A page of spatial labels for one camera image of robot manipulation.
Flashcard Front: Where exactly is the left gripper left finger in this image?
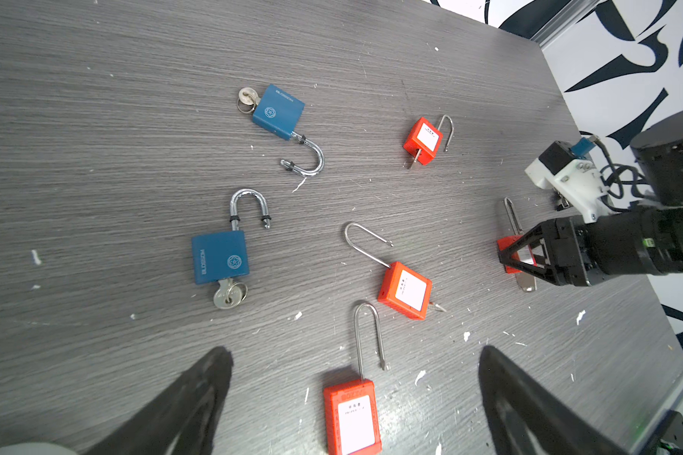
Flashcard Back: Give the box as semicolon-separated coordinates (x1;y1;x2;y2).
88;346;233;454

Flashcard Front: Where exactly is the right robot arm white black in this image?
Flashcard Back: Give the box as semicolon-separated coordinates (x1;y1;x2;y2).
497;111;683;286

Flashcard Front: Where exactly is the red padlock front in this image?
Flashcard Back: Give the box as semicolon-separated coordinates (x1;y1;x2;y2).
324;301;390;454

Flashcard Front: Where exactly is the blue padlock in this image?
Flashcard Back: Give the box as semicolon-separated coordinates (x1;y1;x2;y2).
191;188;271;310
236;85;326;177

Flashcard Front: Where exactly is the red padlock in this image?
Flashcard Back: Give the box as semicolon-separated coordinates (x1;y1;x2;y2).
324;301;390;454
343;222;445;320
496;197;539;294
403;115;455;169

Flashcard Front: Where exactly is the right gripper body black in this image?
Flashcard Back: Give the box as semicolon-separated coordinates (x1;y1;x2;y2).
537;216;590;286

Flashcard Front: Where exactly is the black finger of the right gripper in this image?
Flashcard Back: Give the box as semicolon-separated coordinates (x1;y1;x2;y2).
497;227;537;284

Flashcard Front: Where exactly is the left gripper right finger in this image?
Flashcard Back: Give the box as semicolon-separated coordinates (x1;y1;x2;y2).
478;345;625;454

